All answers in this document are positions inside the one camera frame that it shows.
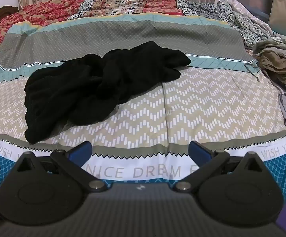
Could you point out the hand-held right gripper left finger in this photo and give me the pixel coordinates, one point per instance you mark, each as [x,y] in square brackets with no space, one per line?
[80,151]

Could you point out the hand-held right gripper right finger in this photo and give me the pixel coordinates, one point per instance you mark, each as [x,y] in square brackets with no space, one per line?
[199,151]

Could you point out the black pants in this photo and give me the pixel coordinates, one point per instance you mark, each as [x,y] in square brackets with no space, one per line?
[83,91]

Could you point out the striped zigzag bed cover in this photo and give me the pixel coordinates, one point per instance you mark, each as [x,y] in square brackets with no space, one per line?
[194,108]

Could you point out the olive crumpled clothes pile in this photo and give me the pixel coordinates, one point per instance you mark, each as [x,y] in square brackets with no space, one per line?
[278,59]

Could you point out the red patchwork quilt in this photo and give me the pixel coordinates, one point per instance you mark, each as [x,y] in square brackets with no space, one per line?
[46,12]

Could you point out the pale patterned sheet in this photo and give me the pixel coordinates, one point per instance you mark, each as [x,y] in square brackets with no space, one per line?
[250,14]

